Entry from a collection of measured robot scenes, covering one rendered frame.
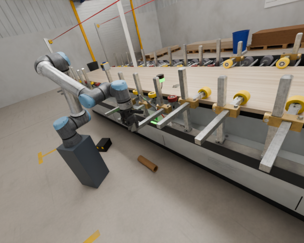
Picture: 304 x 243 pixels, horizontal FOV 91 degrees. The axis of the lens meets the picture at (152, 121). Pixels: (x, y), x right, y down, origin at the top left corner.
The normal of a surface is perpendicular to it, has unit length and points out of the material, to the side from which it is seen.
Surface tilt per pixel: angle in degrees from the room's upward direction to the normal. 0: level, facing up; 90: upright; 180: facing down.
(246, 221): 0
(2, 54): 90
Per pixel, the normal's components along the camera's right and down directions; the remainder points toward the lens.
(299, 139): -0.71, 0.49
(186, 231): -0.21, -0.83
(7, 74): 0.61, 0.29
